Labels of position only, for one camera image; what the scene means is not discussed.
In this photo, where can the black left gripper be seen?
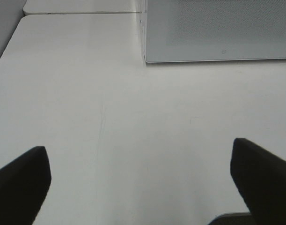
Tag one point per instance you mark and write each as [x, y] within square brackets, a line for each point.
[260, 178]

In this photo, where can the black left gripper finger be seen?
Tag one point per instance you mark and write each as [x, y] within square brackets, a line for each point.
[24, 184]

